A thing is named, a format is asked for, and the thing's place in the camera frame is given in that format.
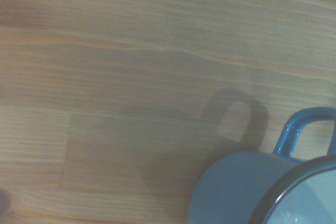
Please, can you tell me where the blue enamel mug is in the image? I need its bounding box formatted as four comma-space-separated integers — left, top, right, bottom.
188, 106, 336, 224

